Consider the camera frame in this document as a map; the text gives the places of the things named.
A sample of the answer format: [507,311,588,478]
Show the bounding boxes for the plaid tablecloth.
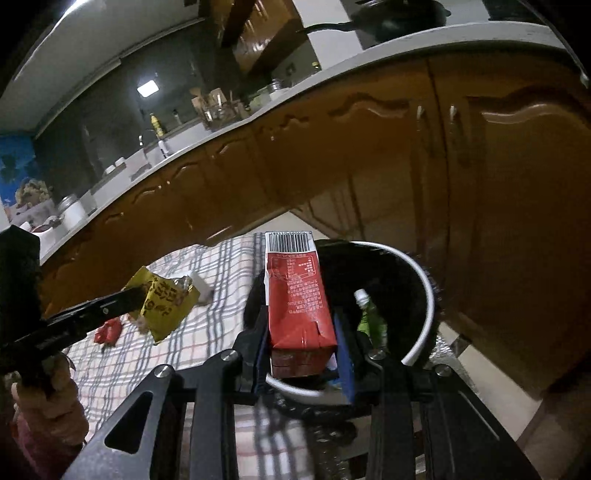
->
[60,233,370,480]

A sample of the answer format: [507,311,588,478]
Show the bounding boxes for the small white box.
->
[187,272,216,306]

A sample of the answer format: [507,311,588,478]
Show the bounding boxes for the wall poster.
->
[0,134,52,209]

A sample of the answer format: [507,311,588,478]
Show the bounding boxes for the black wok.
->
[295,0,452,45]

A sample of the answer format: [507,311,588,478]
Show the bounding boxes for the wooden base cabinets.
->
[39,51,591,403]

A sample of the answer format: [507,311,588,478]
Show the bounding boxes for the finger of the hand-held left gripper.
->
[41,285,149,352]

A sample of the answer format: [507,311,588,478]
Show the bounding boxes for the wooden wall cabinets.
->
[208,0,320,75]

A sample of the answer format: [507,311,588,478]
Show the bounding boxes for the utensil holder with utensils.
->
[202,89,242,126]

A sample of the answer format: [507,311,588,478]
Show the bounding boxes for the red crumpled snack wrapper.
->
[93,318,122,346]

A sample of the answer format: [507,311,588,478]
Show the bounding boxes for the green plastic bottle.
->
[354,288,389,352]

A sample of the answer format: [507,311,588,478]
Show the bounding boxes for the white kitchen counter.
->
[0,18,570,252]

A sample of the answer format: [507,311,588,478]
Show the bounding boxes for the yellow wrapper with dark print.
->
[121,265,202,346]

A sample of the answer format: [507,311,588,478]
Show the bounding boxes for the black bin with white rim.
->
[242,239,437,408]

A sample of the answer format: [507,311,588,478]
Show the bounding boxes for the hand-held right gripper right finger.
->
[333,308,541,480]

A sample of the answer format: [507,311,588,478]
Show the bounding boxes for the person's left forearm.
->
[9,418,80,480]

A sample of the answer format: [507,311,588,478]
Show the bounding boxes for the person's left hand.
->
[11,353,89,447]

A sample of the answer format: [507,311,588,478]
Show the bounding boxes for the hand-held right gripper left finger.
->
[60,302,271,480]

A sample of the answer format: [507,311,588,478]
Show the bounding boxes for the red drink carton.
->
[264,231,341,380]

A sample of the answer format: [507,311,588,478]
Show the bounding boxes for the white canister with metal lid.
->
[58,194,87,232]

